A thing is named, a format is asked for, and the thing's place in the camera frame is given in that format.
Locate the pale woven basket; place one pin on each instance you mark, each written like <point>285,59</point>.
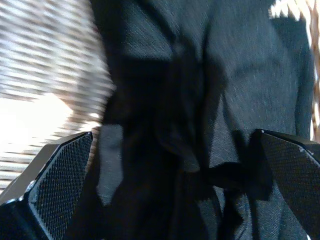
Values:
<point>37,50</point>

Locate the black garment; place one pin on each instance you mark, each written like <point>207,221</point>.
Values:
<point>250,75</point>

